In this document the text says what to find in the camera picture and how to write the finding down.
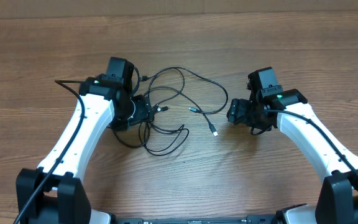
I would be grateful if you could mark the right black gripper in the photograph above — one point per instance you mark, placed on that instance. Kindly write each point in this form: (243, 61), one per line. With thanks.
(237, 114)

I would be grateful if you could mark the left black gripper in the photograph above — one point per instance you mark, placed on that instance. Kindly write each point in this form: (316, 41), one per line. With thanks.
(145, 111)

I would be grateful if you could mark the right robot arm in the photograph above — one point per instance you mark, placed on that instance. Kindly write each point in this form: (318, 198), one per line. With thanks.
(268, 107)

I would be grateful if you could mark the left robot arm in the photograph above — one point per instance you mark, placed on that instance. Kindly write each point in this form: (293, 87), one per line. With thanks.
(54, 192)

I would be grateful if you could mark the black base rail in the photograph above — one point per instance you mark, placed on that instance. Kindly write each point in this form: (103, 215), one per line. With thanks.
(197, 221)

